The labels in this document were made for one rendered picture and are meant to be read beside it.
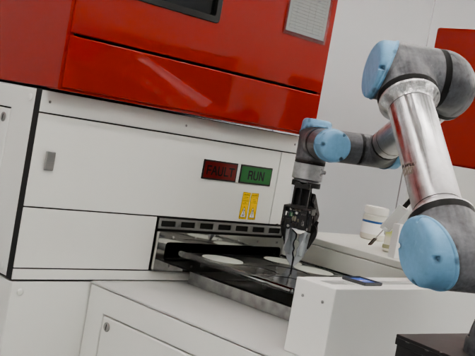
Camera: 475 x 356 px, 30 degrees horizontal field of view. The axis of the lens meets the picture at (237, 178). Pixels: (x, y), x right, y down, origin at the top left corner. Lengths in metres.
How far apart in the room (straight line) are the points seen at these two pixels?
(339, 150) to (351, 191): 3.04
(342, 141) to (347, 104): 2.90
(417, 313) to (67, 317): 0.75
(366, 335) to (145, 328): 0.46
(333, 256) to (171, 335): 0.64
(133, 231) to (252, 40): 0.54
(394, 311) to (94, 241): 0.68
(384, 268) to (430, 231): 0.78
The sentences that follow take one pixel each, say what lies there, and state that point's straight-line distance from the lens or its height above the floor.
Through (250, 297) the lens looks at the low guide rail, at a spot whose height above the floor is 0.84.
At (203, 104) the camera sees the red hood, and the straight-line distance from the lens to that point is 2.06.
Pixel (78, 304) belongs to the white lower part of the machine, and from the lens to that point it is 2.01.
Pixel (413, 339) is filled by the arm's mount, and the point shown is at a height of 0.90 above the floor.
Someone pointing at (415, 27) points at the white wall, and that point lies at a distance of 5.38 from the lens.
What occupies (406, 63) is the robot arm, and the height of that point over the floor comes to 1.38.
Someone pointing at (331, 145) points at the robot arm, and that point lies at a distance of 2.02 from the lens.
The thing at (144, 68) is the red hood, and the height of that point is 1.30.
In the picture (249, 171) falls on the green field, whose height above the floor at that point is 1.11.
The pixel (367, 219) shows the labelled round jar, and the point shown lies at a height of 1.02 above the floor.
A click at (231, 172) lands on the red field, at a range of 2.22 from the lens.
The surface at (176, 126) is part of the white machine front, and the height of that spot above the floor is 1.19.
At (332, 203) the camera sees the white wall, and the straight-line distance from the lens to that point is 4.95.
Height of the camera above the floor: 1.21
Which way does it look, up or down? 3 degrees down
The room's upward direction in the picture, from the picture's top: 10 degrees clockwise
